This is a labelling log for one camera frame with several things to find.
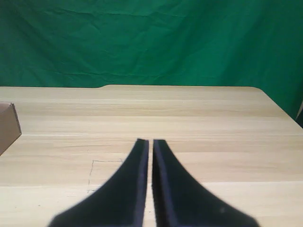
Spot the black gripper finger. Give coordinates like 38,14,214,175
151,139,259,227
48,139,150,227

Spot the green backdrop cloth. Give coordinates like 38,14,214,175
0,0,303,130

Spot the brown cardboard box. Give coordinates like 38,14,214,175
0,101,22,157

